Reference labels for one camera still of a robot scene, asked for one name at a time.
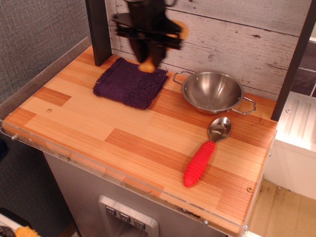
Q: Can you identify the white toy sink unit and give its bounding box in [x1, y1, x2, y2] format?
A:
[264, 92, 316, 199]

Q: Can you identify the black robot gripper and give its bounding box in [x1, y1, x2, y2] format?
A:
[112, 0, 182, 67]

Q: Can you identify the small steel bowl with handles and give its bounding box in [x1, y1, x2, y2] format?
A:
[173, 71, 256, 115]

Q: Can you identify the silver dispenser button panel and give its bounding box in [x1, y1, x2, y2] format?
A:
[98, 195, 159, 237]

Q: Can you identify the orange fuzzy object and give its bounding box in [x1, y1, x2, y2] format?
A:
[15, 226, 39, 237]

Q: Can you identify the purple knitted towel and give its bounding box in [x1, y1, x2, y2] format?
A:
[93, 57, 167, 110]

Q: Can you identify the dark grey right post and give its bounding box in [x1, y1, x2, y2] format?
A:
[271, 0, 316, 121]

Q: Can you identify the yellow toy chicken leg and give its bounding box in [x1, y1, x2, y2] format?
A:
[138, 20, 189, 73]

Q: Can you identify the clear acrylic edge guard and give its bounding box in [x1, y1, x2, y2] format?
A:
[0, 39, 277, 237]

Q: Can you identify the red handled metal spoon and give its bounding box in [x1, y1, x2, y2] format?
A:
[183, 117, 232, 187]

